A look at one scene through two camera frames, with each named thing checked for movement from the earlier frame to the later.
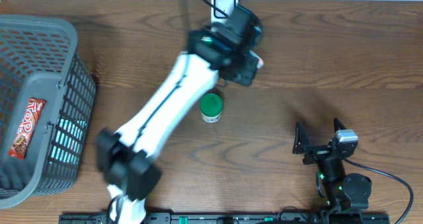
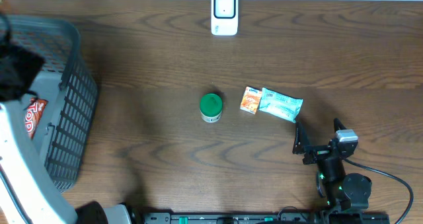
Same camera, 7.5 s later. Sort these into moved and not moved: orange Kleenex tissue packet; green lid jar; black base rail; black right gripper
Moved: orange Kleenex tissue packet
Not moved: green lid jar; black base rail; black right gripper
